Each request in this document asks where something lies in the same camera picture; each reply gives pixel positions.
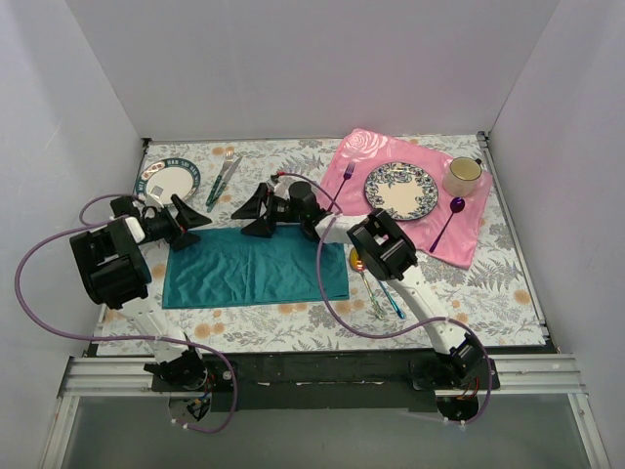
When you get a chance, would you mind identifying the teal cloth napkin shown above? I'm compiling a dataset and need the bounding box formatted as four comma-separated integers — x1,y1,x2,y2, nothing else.
162,227,322,310

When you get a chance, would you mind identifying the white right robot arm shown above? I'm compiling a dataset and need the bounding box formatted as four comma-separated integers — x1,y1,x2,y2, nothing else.
231,174,494,391

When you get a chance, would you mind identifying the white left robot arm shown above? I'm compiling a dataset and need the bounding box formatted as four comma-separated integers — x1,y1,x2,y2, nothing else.
69,194,212,391

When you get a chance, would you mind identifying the green rimmed white plate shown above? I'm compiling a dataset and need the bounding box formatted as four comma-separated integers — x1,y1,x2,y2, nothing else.
135,157,201,201

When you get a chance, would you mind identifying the purple metallic fork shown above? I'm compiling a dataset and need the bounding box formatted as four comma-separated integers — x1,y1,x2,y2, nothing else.
329,161,355,210

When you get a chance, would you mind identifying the iridescent gold spoon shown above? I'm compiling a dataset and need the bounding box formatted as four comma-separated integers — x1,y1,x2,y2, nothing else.
349,247,383,320

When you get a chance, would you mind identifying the blue floral white plate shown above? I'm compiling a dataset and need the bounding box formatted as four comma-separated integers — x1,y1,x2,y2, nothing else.
364,162,438,221

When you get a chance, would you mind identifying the iridescent blue fork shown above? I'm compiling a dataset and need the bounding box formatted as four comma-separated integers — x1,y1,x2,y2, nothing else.
378,280,405,320

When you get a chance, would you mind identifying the purple metallic spoon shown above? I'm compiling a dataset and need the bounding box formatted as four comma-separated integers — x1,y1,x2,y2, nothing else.
429,197,466,253

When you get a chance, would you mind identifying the cream ceramic mug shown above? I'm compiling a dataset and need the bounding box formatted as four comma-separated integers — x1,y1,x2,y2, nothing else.
442,157,483,197

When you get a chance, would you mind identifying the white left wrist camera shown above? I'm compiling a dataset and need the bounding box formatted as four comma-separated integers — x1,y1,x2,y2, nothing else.
144,186,171,208

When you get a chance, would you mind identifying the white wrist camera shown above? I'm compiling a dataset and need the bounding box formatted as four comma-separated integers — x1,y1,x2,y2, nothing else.
144,186,171,208
267,174,293,198

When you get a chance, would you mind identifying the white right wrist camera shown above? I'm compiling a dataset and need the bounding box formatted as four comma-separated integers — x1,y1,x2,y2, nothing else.
267,174,293,198

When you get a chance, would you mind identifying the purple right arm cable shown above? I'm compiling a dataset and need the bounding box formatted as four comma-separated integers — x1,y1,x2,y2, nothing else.
273,171,495,427

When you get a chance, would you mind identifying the green handled knife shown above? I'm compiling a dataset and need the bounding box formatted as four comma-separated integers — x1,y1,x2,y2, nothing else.
206,156,243,212

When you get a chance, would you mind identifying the green handled fork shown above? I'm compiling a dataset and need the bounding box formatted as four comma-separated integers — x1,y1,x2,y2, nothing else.
206,148,234,205

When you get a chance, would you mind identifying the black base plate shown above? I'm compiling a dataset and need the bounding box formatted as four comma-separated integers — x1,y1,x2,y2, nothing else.
82,341,561,414

